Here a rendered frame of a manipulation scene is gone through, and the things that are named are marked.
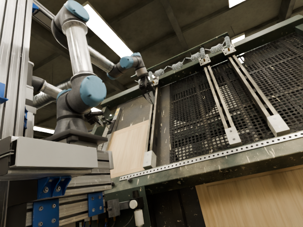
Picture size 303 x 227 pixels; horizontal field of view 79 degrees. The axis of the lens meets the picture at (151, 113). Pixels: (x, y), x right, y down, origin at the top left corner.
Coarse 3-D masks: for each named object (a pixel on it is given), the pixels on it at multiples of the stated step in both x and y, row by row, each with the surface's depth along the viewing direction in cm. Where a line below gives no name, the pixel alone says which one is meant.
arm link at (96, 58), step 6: (54, 30) 91; (54, 36) 95; (60, 36) 93; (66, 36) 94; (60, 42) 97; (66, 42) 97; (66, 48) 101; (90, 48) 107; (90, 54) 107; (96, 54) 110; (96, 60) 111; (102, 60) 113; (108, 60) 116; (102, 66) 115; (108, 66) 116; (114, 66) 119; (108, 72) 119; (114, 72) 120; (120, 72) 120; (114, 78) 125
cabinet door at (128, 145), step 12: (120, 132) 177; (132, 132) 168; (144, 132) 159; (120, 144) 163; (132, 144) 155; (144, 144) 147; (120, 156) 151; (132, 156) 144; (120, 168) 140; (132, 168) 134
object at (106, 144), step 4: (120, 108) 213; (116, 112) 208; (120, 112) 210; (116, 116) 201; (116, 120) 196; (116, 124) 193; (112, 132) 182; (108, 136) 178; (108, 140) 173; (104, 144) 171; (108, 144) 170; (104, 148) 166
